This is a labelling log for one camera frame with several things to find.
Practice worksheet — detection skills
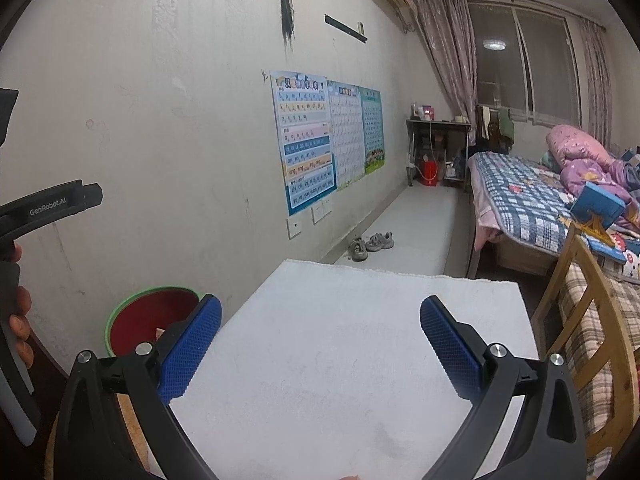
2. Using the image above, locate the wooden chair frame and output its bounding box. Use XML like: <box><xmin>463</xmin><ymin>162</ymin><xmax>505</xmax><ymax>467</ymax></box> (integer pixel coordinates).
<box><xmin>532</xmin><ymin>228</ymin><xmax>639</xmax><ymax>462</ymax></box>

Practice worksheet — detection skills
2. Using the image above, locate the grey right sneaker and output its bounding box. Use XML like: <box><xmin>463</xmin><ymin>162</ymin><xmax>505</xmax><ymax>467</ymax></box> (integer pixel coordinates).
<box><xmin>364</xmin><ymin>232</ymin><xmax>395</xmax><ymax>252</ymax></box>

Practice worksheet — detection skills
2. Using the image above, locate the dark metal shelf rack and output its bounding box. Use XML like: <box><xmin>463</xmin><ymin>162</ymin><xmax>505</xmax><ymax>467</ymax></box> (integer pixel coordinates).
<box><xmin>406</xmin><ymin>119</ymin><xmax>471</xmax><ymax>188</ymax></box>

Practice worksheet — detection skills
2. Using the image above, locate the grey sneaker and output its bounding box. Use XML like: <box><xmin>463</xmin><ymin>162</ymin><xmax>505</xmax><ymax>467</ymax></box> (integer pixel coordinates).
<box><xmin>364</xmin><ymin>232</ymin><xmax>395</xmax><ymax>252</ymax></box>
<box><xmin>348</xmin><ymin>237</ymin><xmax>369</xmax><ymax>262</ymax></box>

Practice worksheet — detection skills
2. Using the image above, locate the pink floral curtain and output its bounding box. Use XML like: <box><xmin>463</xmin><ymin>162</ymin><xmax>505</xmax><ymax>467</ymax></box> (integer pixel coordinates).
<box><xmin>413</xmin><ymin>0</ymin><xmax>477</xmax><ymax>143</ymax></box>
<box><xmin>579</xmin><ymin>18</ymin><xmax>613</xmax><ymax>148</ymax></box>

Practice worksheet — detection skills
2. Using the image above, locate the grey left sneaker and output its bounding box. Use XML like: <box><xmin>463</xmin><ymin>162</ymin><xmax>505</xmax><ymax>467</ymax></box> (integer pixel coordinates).
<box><xmin>348</xmin><ymin>237</ymin><xmax>369</xmax><ymax>262</ymax></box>

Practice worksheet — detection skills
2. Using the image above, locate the window with metal frame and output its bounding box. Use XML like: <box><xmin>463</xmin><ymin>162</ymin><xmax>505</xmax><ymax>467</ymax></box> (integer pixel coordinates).
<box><xmin>469</xmin><ymin>2</ymin><xmax>582</xmax><ymax>127</ymax></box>

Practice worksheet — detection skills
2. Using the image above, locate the person left hand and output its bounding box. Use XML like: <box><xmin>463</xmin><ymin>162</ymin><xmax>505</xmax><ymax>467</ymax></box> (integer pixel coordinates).
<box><xmin>6</xmin><ymin>242</ymin><xmax>36</xmax><ymax>371</ymax></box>

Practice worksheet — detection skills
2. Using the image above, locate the pink folded quilt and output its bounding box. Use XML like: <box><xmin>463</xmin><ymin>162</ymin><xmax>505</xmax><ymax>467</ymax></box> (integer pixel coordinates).
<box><xmin>546</xmin><ymin>125</ymin><xmax>632</xmax><ymax>204</ymax></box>

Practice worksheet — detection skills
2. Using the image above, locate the wall socket plate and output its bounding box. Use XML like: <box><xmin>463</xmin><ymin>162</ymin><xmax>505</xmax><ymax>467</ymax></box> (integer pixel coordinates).
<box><xmin>286</xmin><ymin>216</ymin><xmax>303</xmax><ymax>240</ymax></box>

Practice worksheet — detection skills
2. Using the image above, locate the blue pinyin wall poster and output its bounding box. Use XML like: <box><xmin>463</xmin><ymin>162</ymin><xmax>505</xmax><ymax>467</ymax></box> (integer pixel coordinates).
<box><xmin>270</xmin><ymin>70</ymin><xmax>337</xmax><ymax>214</ymax></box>

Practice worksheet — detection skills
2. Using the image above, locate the pink floral curtain right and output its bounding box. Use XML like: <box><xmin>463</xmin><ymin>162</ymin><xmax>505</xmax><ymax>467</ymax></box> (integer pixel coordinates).
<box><xmin>579</xmin><ymin>18</ymin><xmax>613</xmax><ymax>148</ymax></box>

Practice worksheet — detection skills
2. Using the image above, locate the green chart wall poster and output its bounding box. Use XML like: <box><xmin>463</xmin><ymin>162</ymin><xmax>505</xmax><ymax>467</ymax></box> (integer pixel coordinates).
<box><xmin>360</xmin><ymin>87</ymin><xmax>385</xmax><ymax>174</ymax></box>

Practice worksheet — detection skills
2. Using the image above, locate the white chart wall poster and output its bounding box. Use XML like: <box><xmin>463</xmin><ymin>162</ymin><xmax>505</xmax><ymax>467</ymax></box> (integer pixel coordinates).
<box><xmin>328</xmin><ymin>80</ymin><xmax>366</xmax><ymax>188</ymax></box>

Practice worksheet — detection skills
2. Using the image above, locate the bed with plaid blanket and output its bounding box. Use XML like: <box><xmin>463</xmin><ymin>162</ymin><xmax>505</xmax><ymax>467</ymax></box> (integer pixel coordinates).
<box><xmin>469</xmin><ymin>152</ymin><xmax>639</xmax><ymax>283</ymax></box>

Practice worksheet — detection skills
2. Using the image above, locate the pink floral curtain left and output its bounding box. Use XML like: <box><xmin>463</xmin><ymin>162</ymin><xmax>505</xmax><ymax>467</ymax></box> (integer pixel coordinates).
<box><xmin>413</xmin><ymin>0</ymin><xmax>477</xmax><ymax>143</ymax></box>

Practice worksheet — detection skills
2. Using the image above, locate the green rimmed red trash bin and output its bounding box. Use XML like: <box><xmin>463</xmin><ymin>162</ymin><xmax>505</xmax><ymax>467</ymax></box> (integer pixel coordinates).
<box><xmin>104</xmin><ymin>286</ymin><xmax>200</xmax><ymax>356</ymax></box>

